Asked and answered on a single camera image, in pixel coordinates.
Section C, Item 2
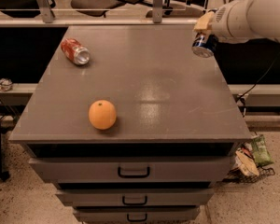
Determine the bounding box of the orange fruit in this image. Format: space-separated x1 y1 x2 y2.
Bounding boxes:
89 100 117 130

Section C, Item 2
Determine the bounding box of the small cluttered items left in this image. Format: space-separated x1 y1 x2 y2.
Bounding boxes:
0 78 13 91

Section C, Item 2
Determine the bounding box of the black power cable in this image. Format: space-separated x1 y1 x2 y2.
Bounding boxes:
235 45 280 117

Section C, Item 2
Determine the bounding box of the tan snack bag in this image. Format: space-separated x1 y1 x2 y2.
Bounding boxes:
235 151 259 176

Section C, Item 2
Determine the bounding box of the grey railing post middle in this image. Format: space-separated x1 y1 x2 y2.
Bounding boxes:
152 0 162 23

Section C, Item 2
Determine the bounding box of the grey drawer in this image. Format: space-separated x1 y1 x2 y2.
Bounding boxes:
29 157 230 183
56 189 214 207
73 206 200 223

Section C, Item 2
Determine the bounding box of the middle grey drawer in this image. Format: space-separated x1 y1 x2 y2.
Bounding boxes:
56 189 214 207

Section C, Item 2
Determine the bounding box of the red coke can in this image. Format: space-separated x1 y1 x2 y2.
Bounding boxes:
61 38 91 65

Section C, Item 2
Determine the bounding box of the bottom grey drawer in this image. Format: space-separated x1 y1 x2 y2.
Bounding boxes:
73 206 200 223

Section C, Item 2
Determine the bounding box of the top grey drawer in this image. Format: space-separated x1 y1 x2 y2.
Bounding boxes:
29 157 230 183

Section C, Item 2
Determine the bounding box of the green snack bag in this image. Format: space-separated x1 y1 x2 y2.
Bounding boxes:
251 134 273 167

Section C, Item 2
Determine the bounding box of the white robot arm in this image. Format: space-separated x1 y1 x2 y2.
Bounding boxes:
193 0 280 44

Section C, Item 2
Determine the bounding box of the black office chair middle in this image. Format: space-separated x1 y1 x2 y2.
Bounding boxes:
71 0 125 17

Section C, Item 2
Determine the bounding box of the black wire basket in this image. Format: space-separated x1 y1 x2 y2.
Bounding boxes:
223 167 275 184

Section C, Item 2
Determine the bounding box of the grey drawer cabinet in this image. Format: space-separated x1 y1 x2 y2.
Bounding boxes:
8 24 253 224

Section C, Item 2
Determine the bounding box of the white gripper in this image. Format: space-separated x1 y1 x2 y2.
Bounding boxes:
193 0 249 44

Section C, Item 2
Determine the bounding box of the grey railing post left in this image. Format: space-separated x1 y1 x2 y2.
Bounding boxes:
36 0 54 23

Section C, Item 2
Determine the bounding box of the blue pepsi can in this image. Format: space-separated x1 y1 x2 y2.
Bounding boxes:
192 33 218 58

